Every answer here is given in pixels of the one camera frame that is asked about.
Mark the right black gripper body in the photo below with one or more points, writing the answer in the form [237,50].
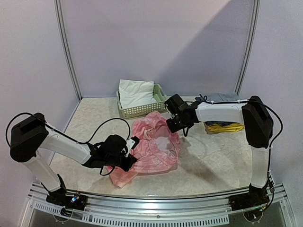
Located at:
[174,124]

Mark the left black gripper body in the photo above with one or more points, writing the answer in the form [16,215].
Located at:
[113,161]

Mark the pink patterned shorts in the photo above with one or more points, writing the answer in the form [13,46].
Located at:
[157,151]

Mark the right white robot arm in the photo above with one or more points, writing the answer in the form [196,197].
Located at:
[252,113]

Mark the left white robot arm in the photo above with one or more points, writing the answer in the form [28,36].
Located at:
[33,133]

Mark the navy folded garment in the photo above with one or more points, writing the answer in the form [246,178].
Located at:
[220,112]

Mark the green plastic basket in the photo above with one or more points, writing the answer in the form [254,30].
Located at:
[143,110]

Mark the grey blue folded garment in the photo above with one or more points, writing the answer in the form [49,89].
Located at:
[222,97]

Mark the yellow folded garment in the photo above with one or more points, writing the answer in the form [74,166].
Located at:
[215,128]

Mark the white cloth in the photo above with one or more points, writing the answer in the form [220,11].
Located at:
[135,93]

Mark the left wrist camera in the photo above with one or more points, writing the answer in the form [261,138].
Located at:
[131,143]

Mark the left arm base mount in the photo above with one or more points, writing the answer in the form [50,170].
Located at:
[68,202]

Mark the right aluminium frame post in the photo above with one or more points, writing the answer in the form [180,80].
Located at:
[249,45]

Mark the aluminium frame post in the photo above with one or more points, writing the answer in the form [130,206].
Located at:
[66,48]
[249,45]

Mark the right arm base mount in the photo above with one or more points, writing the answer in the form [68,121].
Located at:
[253,203]

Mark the front aluminium rail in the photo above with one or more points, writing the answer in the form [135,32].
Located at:
[208,210]

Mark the left aluminium frame post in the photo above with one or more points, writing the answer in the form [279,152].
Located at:
[66,48]

